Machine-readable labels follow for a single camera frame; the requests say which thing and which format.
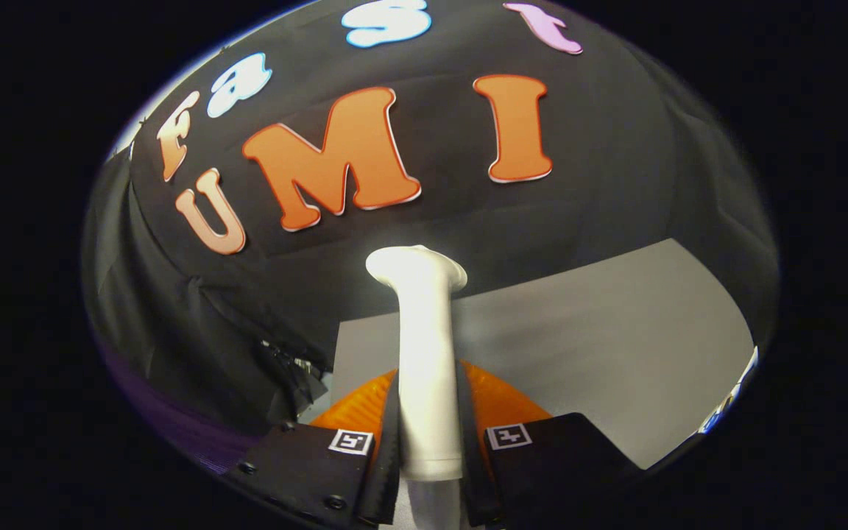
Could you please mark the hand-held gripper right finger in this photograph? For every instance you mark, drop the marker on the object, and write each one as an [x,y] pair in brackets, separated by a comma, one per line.
[470,464]

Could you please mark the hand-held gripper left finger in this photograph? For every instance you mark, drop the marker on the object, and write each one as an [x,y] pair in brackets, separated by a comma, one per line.
[389,464]

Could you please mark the white garment steamer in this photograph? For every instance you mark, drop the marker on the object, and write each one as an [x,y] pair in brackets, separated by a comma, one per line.
[424,353]

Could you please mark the grey cabinet with drawers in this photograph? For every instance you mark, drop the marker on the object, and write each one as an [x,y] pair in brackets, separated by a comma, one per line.
[615,353]

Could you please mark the purple ribbed jacket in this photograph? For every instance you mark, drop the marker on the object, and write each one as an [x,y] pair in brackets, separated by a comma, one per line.
[196,442]

